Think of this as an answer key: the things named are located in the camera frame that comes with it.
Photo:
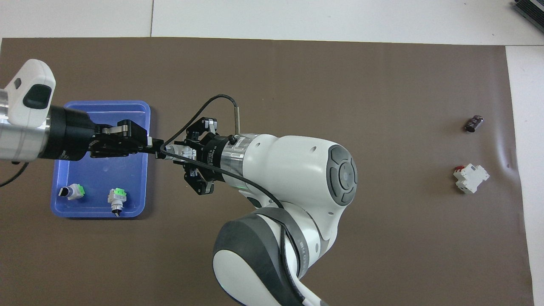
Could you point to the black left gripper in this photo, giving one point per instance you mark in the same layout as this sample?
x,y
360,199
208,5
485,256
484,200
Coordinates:
x,y
70,134

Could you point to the green-backed black-knob switch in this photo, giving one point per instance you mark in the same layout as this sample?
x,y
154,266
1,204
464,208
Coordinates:
x,y
74,192

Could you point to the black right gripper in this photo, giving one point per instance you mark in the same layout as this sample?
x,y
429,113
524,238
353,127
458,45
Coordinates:
x,y
212,155

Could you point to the brown table mat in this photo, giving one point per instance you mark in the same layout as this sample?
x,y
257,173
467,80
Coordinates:
x,y
382,212

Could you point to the white red circuit breaker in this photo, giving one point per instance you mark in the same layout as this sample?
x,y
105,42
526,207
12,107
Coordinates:
x,y
471,178

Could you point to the white black-knob rotary switch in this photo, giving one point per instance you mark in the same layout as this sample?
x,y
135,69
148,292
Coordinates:
x,y
182,151

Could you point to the blue plastic tray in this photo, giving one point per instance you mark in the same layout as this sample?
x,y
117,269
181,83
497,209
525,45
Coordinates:
x,y
102,182

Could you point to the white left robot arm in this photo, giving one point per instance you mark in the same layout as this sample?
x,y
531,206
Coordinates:
x,y
25,110

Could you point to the black electronics box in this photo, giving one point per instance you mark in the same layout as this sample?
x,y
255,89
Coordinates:
x,y
531,8

